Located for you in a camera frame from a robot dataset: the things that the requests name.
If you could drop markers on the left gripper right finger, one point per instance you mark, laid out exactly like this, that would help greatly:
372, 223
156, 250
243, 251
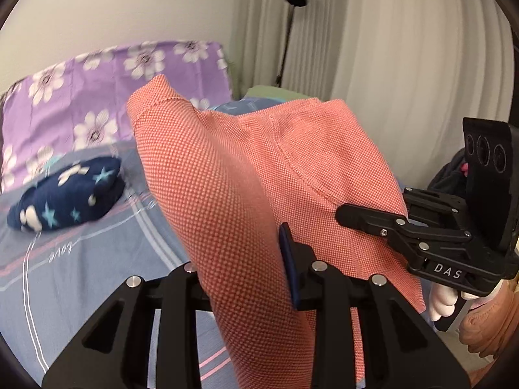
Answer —
399, 350

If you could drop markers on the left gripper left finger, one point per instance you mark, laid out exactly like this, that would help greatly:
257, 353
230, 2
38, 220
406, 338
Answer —
112, 349

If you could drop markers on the coral knit sweater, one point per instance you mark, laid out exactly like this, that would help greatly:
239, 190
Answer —
226, 183

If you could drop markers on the right forearm coral sleeve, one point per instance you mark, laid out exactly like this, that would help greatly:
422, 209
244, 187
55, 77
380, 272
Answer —
487, 329

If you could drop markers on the white gloved right hand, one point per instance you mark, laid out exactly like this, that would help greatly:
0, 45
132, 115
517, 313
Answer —
442, 300

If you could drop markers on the blue plaid bed sheet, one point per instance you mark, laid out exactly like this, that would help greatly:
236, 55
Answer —
51, 283

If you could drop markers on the navy star fleece garment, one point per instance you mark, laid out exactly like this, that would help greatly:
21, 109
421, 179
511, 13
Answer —
82, 192

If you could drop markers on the beige curtain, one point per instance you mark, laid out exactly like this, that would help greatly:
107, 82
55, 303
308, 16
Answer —
410, 70

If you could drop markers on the green mattress pad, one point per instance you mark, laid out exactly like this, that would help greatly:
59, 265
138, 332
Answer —
272, 92

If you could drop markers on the purple floral pillow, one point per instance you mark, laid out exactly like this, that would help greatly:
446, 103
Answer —
81, 102

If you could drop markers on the black floor lamp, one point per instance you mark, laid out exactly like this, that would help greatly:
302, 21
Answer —
293, 4

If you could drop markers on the black camera box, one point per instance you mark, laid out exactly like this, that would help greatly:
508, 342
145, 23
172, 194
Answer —
491, 151

